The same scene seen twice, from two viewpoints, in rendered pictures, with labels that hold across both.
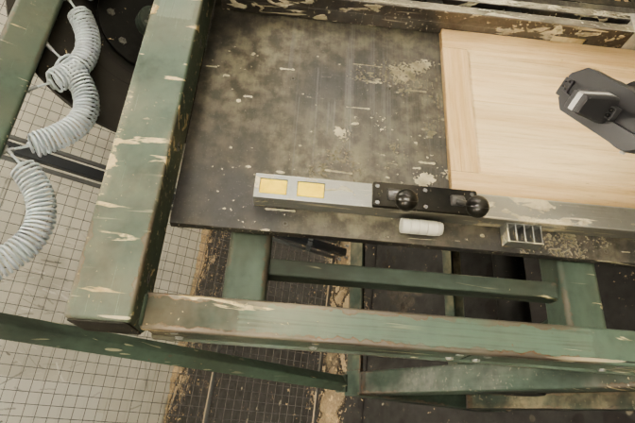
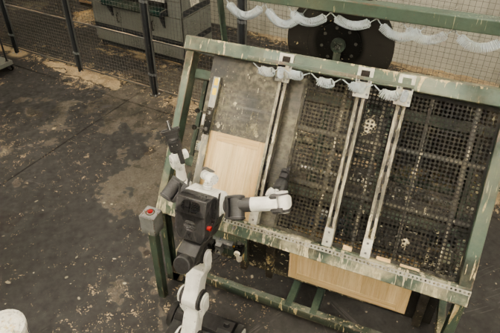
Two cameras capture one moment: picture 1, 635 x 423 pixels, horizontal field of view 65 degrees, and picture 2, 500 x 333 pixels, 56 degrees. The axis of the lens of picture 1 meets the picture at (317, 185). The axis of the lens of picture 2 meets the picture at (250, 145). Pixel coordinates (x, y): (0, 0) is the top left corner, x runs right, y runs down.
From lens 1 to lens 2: 290 cm
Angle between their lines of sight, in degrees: 45
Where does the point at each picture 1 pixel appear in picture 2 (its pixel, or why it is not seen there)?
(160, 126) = (228, 53)
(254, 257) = (206, 76)
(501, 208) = (204, 140)
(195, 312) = (187, 61)
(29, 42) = (302, 4)
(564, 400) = not seen: hidden behind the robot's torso
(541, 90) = (240, 169)
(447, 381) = not seen: hidden behind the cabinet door
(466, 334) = (175, 121)
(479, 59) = (254, 153)
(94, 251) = (198, 39)
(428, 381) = not seen: hidden behind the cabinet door
